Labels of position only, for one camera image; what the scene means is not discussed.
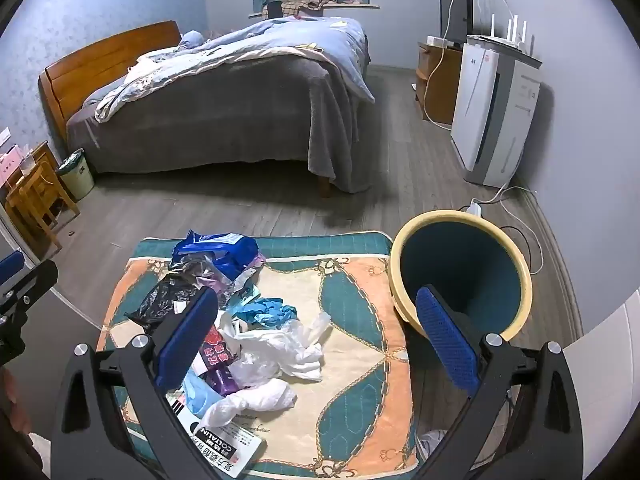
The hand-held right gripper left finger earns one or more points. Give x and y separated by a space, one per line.
185 340

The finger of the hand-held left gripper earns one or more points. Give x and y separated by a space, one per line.
32 282
12 261

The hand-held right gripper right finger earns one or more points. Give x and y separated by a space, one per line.
445 345

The blue face mask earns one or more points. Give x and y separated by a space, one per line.
197 392

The teal trash bin yellow rim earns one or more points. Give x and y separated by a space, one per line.
450 255

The person's left hand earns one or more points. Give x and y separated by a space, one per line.
11 397

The red black packet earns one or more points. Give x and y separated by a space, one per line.
215 352

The black plastic bag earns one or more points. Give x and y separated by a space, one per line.
160 300

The pink wrapper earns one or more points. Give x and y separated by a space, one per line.
224 287

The wooden nightstand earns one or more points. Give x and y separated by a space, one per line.
35 190

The white crumpled tissue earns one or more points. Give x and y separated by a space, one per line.
260 395

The blue plastic package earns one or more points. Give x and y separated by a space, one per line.
225 255

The white plastic bag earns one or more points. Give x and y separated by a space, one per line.
280 350

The pink box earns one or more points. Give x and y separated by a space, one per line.
10 165

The grey cloth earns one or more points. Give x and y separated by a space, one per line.
431 442

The patterned teal orange mat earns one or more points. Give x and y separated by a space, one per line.
350 310

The small green waste bin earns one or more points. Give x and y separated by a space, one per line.
77 177

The white power strip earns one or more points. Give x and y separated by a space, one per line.
475 206

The bed with grey blanket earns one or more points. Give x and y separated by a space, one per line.
100 55

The white air purifier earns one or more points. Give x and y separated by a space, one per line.
480 110

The wooden cabinet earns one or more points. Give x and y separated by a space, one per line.
440 85

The blue pillow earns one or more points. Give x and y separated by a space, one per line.
192 40

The small white box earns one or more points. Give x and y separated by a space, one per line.
435 40

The white router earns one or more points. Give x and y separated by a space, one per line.
510 42

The light blue quilt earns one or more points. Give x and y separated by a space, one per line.
280 40

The black flat monitor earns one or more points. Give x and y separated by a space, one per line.
455 10

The black box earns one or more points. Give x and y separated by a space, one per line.
274 10

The wooden window sill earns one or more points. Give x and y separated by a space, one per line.
360 6

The plaid cloth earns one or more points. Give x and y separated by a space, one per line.
300 6

